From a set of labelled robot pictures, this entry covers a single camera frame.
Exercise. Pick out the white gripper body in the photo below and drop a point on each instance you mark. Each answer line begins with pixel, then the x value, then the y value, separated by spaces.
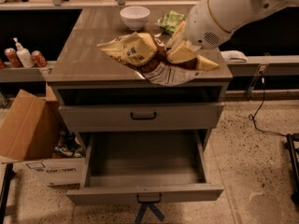
pixel 202 25

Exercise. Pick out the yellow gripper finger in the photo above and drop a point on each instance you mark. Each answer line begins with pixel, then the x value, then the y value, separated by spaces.
pixel 177 37
pixel 183 52

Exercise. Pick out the brown yellow chip bag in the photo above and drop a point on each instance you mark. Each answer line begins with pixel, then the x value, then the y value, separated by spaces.
pixel 147 55

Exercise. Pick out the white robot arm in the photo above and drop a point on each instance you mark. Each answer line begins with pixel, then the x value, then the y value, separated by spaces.
pixel 234 14

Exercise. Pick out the green chip bag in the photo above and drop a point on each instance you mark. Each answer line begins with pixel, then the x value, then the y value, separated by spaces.
pixel 170 21

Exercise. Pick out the closed middle drawer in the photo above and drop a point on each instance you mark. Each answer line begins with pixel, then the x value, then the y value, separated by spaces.
pixel 125 118

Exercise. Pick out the grey drawer cabinet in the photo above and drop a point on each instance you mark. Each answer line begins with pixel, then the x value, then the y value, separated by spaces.
pixel 84 75

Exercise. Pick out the open bottom drawer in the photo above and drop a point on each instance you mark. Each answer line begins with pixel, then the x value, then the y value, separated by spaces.
pixel 145 167

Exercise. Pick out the folded white cloth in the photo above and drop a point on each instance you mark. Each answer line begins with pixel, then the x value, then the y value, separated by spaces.
pixel 234 56

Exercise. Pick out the white ceramic bowl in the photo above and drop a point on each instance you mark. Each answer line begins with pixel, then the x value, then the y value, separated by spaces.
pixel 135 17

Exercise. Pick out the black stand right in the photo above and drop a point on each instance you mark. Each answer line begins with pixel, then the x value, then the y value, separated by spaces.
pixel 291 139

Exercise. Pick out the red soda can right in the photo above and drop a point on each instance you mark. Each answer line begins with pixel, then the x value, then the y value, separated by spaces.
pixel 39 59

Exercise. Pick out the red soda can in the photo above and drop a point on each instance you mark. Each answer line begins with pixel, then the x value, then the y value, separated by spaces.
pixel 12 57
pixel 39 59

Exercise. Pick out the white pump bottle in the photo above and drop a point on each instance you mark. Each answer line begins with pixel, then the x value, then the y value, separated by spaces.
pixel 24 55

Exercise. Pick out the red soda can left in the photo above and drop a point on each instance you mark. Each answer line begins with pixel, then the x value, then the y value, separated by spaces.
pixel 12 57

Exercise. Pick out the open cardboard box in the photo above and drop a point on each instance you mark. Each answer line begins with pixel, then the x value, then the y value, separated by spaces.
pixel 29 133

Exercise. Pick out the black bar left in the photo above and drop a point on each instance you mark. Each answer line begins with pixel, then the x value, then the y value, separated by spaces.
pixel 8 175

